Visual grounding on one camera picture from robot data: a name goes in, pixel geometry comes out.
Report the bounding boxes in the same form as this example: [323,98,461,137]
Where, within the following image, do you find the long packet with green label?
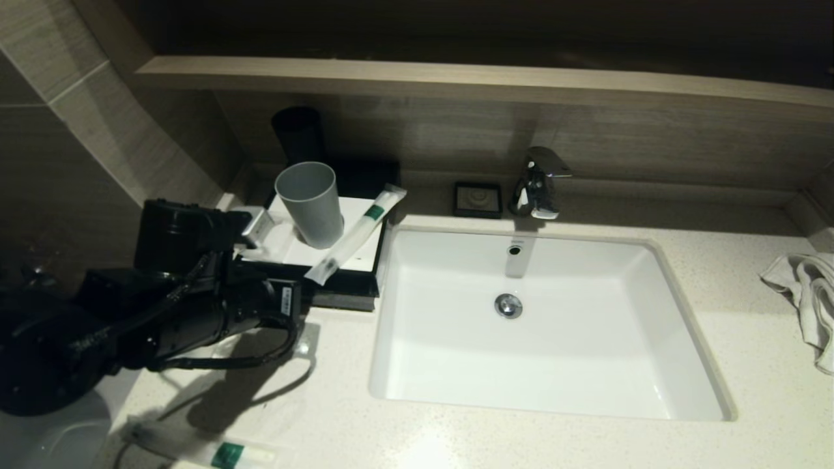
[305,185,408,286]
[122,420,278,469]

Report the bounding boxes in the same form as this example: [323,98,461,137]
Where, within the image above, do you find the black amenity box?
[248,160,402,300]

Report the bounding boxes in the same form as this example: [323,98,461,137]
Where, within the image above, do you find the white rectangular mat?
[251,194,387,274]

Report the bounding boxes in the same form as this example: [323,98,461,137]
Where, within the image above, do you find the grey plastic cup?
[274,162,345,250]

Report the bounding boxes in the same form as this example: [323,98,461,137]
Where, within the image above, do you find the black plastic cup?
[271,107,328,167]

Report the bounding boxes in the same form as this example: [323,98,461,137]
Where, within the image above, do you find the black square soap dish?
[453,182,503,220]

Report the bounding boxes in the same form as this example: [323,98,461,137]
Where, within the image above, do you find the grey toilet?
[0,391,124,469]

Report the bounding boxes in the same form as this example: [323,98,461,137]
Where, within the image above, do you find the chrome sink drain stopper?
[494,293,523,320]

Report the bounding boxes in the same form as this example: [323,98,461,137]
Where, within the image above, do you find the white rectangular sink basin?
[369,226,737,421]

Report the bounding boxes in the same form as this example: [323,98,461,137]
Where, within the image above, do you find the chrome faucet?
[510,147,573,221]

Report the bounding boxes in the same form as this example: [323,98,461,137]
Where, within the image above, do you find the white crumpled towel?
[759,253,834,376]

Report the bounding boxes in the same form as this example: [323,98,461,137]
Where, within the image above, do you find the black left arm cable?
[149,311,302,373]

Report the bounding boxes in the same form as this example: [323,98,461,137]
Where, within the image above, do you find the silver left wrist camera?
[241,207,278,252]

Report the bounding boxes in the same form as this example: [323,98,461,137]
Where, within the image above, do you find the chrome wall valve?
[16,263,59,292]

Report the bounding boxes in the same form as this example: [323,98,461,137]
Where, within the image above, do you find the light wooden wall shelf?
[136,56,834,113]

